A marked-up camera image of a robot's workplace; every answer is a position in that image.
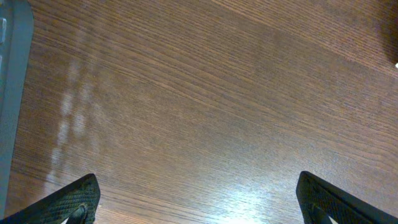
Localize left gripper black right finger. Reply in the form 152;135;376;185
296;171;397;224

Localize dark grey plastic basket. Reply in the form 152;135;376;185
1;0;34;218

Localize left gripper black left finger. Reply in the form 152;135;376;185
1;174;101;224

